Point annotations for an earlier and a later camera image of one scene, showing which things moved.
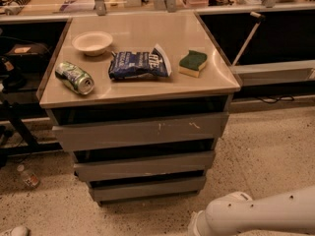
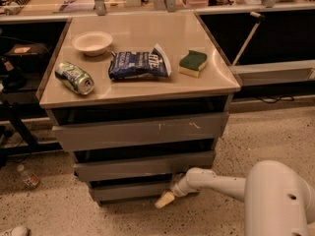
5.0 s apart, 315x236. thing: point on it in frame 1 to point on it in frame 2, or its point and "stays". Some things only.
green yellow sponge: (191, 63) stays
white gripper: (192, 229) to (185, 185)
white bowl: (93, 43) stays
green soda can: (75, 78) stays
